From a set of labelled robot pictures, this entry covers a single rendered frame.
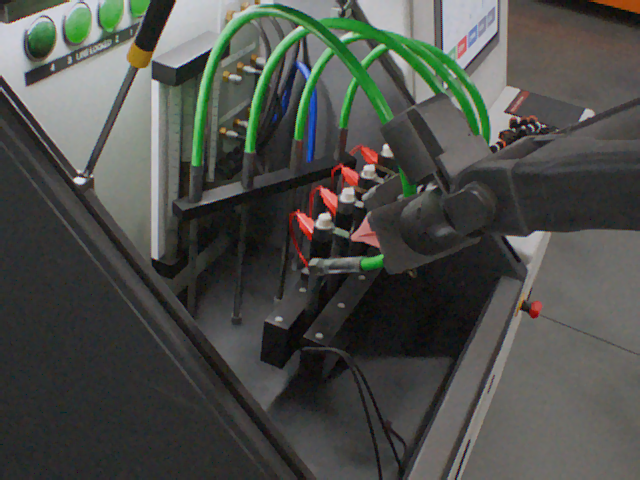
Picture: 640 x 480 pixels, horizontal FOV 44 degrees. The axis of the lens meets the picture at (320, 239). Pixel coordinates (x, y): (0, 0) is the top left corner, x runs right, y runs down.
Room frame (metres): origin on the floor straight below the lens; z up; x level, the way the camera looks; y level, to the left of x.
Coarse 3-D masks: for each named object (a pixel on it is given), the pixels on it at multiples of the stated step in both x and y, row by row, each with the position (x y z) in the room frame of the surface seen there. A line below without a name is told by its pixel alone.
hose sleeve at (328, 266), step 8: (360, 256) 0.73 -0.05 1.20; (320, 264) 0.76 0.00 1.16; (328, 264) 0.75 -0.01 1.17; (336, 264) 0.74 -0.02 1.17; (344, 264) 0.73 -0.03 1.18; (352, 264) 0.72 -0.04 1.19; (360, 264) 0.72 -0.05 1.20; (320, 272) 0.76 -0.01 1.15; (328, 272) 0.75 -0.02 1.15; (336, 272) 0.74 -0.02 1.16; (344, 272) 0.73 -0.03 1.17; (352, 272) 0.72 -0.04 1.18; (360, 272) 0.72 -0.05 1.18
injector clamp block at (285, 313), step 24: (360, 288) 0.95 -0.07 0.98; (384, 288) 1.05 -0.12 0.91; (288, 312) 0.87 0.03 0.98; (336, 312) 0.89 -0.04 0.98; (360, 312) 0.94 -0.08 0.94; (264, 336) 0.84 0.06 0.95; (288, 336) 0.84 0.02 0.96; (312, 336) 0.83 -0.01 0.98; (336, 336) 0.84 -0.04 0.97; (360, 336) 0.97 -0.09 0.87; (264, 360) 0.84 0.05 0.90; (288, 360) 0.85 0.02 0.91; (312, 360) 0.82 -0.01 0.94; (336, 360) 0.86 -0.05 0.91
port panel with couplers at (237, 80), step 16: (224, 0) 1.14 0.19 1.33; (240, 0) 1.19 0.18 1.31; (256, 0) 1.23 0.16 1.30; (272, 0) 1.23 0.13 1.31; (224, 16) 1.15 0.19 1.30; (240, 32) 1.20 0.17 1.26; (256, 32) 1.25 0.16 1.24; (240, 48) 1.20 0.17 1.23; (256, 48) 1.25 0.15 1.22; (224, 64) 1.15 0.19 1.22; (240, 64) 1.19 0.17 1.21; (256, 64) 1.23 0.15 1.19; (224, 80) 1.15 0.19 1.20; (240, 80) 1.14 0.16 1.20; (224, 96) 1.16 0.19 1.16; (240, 96) 1.21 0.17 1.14; (224, 112) 1.16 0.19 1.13; (240, 112) 1.21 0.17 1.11; (224, 128) 1.16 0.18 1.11; (240, 128) 1.19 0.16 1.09; (224, 144) 1.17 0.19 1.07
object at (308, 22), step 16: (240, 16) 0.88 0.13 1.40; (256, 16) 0.87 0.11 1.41; (288, 16) 0.83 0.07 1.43; (304, 16) 0.82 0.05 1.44; (224, 32) 0.90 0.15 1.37; (320, 32) 0.79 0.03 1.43; (224, 48) 0.91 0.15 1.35; (336, 48) 0.78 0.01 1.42; (208, 64) 0.92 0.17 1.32; (352, 64) 0.76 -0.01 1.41; (208, 80) 0.92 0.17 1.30; (368, 80) 0.75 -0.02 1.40; (208, 96) 0.93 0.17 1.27; (368, 96) 0.74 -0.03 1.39; (384, 112) 0.72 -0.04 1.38; (192, 160) 0.94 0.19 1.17; (416, 192) 0.69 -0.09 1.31
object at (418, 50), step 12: (348, 36) 1.04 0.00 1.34; (360, 36) 1.03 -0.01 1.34; (396, 36) 1.02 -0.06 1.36; (420, 48) 1.01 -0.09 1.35; (324, 60) 1.05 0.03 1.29; (432, 60) 1.00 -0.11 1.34; (312, 72) 1.06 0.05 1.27; (444, 72) 0.99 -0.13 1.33; (312, 84) 1.06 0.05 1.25; (456, 84) 0.99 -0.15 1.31; (456, 96) 0.98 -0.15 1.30; (300, 108) 1.06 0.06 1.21; (468, 108) 0.98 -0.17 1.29; (300, 120) 1.06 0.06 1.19; (468, 120) 0.97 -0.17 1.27; (300, 132) 1.06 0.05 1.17; (480, 132) 0.98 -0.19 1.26; (300, 144) 1.06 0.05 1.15; (300, 156) 1.06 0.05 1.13
